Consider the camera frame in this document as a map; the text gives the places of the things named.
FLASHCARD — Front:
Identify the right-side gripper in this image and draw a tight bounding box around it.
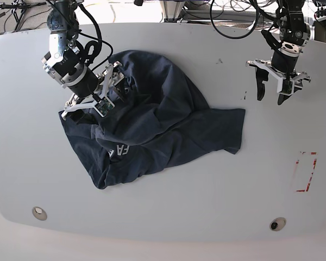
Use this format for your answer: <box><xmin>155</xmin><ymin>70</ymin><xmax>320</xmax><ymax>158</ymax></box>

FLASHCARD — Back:
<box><xmin>61</xmin><ymin>61</ymin><xmax>124</xmax><ymax>119</ymax></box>

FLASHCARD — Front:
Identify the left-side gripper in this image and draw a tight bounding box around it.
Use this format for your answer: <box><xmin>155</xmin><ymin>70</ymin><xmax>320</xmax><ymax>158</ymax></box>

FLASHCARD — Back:
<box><xmin>246</xmin><ymin>50</ymin><xmax>311</xmax><ymax>105</ymax></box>

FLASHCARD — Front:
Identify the dark blue T-shirt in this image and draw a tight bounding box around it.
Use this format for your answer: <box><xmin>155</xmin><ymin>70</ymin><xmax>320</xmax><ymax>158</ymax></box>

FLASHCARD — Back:
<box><xmin>61</xmin><ymin>50</ymin><xmax>246</xmax><ymax>189</ymax></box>

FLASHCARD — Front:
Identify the right-side robot arm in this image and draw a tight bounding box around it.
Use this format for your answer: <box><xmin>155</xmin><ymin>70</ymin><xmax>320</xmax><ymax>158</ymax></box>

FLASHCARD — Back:
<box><xmin>42</xmin><ymin>1</ymin><xmax>127</xmax><ymax>120</ymax></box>

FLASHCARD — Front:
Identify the left-side robot arm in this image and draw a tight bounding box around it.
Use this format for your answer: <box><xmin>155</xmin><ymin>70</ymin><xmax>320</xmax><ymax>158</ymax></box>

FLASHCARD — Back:
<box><xmin>247</xmin><ymin>1</ymin><xmax>311</xmax><ymax>105</ymax></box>

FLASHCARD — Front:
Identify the grey table leg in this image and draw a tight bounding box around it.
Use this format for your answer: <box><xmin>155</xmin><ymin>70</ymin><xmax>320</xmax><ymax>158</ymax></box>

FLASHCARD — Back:
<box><xmin>314</xmin><ymin>21</ymin><xmax>326</xmax><ymax>43</ymax></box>

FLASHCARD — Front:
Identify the red tape rectangle marking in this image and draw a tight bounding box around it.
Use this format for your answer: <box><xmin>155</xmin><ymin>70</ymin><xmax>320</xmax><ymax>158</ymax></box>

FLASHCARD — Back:
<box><xmin>293</xmin><ymin>151</ymin><xmax>318</xmax><ymax>192</ymax></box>

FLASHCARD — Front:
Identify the black tripod stand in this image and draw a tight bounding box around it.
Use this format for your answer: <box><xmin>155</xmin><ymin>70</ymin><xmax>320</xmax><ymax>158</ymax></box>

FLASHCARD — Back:
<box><xmin>0</xmin><ymin>1</ymin><xmax>47</xmax><ymax>32</ymax></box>

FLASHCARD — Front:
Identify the left table grommet hole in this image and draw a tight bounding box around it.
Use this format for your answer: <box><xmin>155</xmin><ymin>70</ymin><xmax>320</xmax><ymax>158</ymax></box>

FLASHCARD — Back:
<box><xmin>32</xmin><ymin>207</ymin><xmax>48</xmax><ymax>221</ymax></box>

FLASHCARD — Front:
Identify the table grommet hole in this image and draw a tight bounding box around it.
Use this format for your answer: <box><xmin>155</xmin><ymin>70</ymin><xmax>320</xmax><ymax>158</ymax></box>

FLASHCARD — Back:
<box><xmin>32</xmin><ymin>207</ymin><xmax>48</xmax><ymax>221</ymax></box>
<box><xmin>269</xmin><ymin>217</ymin><xmax>286</xmax><ymax>232</ymax></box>

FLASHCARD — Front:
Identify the right table grommet hole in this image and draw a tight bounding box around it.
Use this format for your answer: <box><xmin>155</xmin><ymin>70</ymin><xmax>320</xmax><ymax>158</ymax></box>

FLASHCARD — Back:
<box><xmin>269</xmin><ymin>217</ymin><xmax>286</xmax><ymax>232</ymax></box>

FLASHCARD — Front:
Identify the left-side wrist camera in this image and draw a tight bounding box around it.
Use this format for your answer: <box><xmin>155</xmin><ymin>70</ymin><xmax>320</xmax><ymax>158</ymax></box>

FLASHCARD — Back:
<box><xmin>280</xmin><ymin>79</ymin><xmax>294</xmax><ymax>96</ymax></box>

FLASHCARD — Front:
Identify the right-side wrist camera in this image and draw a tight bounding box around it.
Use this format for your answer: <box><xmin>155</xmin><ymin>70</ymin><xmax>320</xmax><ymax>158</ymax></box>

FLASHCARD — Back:
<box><xmin>95</xmin><ymin>97</ymin><xmax>115</xmax><ymax>117</ymax></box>

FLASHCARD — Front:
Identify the right-side arm black cable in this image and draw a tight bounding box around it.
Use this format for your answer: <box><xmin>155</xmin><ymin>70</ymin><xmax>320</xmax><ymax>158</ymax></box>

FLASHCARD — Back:
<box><xmin>76</xmin><ymin>0</ymin><xmax>115</xmax><ymax>71</ymax></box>

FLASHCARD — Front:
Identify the metal frame post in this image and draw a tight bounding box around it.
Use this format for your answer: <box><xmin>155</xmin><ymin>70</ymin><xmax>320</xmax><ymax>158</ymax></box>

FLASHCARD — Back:
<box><xmin>159</xmin><ymin>1</ymin><xmax>185</xmax><ymax>23</ymax></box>

